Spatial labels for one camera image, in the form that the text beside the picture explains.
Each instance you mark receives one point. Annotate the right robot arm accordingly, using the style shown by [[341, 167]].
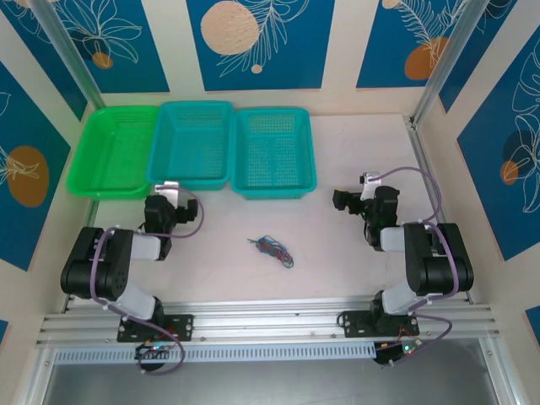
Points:
[[439, 261]]

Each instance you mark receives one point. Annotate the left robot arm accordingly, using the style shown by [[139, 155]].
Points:
[[80, 261]]

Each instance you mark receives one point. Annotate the teal plastic basket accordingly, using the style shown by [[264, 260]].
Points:
[[274, 156], [190, 143]]

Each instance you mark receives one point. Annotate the green plastic basket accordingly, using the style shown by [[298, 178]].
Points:
[[109, 160]]

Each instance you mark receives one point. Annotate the grey metal panel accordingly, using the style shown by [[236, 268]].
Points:
[[270, 384]]

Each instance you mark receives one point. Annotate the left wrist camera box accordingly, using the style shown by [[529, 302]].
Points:
[[168, 190]]

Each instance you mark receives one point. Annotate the long aluminium base rail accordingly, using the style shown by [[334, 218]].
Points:
[[261, 316]]

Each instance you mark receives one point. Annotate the aluminium corner post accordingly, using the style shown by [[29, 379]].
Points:
[[67, 46], [447, 55]]

